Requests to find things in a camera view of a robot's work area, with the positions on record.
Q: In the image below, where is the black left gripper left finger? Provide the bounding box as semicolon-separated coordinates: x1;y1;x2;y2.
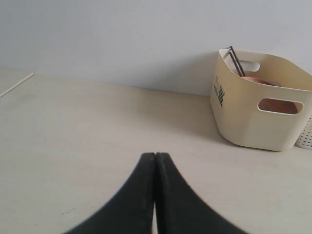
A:
67;153;156;234

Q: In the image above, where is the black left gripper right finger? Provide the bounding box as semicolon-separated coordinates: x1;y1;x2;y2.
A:
155;153;245;234

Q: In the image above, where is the round brown wooden plate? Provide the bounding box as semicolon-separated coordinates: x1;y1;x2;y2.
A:
243;76;298;115

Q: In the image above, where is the dark wooden chopstick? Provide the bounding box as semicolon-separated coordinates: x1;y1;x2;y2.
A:
230;46;245;77
229;50;243;77

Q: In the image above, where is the cream plastic storage bin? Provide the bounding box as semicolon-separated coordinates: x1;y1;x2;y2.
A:
210;48;312;151

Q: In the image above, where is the white perforated plastic basket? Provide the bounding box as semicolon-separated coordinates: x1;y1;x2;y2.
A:
295;116;312;150

